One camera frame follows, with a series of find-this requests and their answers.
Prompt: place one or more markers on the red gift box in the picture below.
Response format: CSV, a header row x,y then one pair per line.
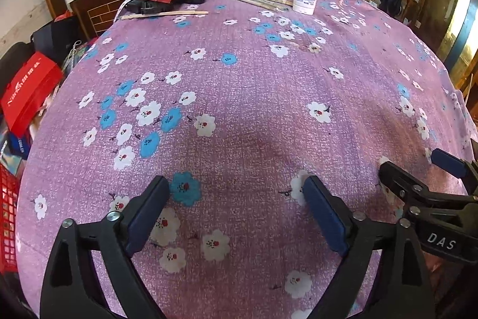
x,y
30,91

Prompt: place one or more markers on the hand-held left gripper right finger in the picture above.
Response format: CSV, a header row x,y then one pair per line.
x,y
325,214

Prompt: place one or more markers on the gold framed panel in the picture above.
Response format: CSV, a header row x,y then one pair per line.
x,y
463,5

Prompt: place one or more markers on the purple floral tablecloth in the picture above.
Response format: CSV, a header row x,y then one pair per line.
x,y
261,98

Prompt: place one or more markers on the dark jacket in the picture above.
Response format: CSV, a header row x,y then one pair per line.
x,y
392,1

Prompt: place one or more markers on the black plastic object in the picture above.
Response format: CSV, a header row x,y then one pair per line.
x,y
149,7

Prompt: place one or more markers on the black bag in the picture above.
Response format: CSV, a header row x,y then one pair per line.
x,y
56,38

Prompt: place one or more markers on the wooden chopsticks pair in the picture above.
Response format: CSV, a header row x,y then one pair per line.
x,y
164,14

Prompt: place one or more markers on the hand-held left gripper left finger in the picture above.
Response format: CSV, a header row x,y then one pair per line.
x,y
145,214

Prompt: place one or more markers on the red plastic basket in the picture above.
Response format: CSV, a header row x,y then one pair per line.
x,y
7,222

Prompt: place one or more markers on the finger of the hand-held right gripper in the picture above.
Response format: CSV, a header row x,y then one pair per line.
x,y
399,180
448,162

